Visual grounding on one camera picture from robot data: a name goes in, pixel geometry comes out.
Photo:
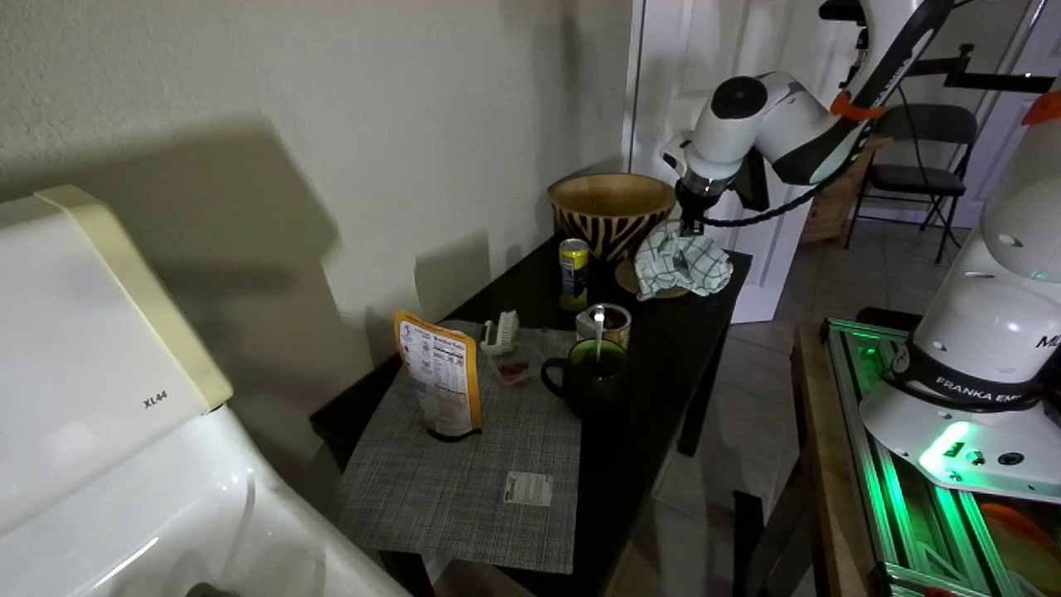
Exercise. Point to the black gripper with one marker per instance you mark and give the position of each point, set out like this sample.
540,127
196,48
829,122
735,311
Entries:
695,196

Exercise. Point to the checked white tea towel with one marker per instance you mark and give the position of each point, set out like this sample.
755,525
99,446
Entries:
680,264

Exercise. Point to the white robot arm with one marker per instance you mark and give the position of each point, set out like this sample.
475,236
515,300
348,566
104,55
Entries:
958,400

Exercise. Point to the round brown coaster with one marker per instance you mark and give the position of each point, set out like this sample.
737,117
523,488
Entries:
633,289

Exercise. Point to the grey checked place mat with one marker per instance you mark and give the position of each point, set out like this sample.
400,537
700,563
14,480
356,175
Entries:
501,495

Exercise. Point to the zebra patterned wooden bowl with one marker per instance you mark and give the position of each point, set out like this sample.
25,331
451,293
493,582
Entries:
612,210

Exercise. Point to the yellow green drink can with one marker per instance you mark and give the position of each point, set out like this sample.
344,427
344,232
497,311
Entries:
570,257

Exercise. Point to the glass candle jar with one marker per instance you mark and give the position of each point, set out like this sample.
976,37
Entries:
606,324

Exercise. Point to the dark green mug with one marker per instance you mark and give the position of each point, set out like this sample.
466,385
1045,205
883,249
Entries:
592,375

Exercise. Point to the small white clip holder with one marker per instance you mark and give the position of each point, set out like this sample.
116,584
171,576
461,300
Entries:
501,333

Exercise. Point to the black folding chair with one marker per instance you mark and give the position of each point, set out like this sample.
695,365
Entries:
924,166

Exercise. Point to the small red brown object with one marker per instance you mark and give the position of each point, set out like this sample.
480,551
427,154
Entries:
511,369

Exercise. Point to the black side table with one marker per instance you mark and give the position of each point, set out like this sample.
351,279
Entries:
677,347

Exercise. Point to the orange snack pouch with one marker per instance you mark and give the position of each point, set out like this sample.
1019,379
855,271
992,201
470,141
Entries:
442,363

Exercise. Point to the wooden workbench edge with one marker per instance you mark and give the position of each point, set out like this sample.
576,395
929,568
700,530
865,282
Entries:
843,534

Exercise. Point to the black camera tripod stand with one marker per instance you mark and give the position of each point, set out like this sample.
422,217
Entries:
973,72

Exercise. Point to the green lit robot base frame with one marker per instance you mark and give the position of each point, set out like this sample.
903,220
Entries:
947,520

